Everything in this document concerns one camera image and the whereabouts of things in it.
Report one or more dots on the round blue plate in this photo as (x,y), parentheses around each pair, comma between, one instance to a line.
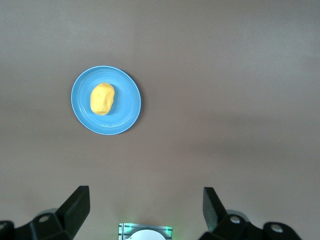
(120,112)

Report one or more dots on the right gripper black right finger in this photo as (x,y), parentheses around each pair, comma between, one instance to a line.
(217,220)

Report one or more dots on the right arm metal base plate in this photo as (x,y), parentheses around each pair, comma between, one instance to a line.
(124,231)

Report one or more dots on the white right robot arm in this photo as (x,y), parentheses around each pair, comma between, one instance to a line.
(146,236)

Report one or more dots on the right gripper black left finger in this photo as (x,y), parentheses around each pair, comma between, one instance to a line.
(72,215)

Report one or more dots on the yellow potato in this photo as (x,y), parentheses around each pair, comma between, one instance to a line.
(102,100)

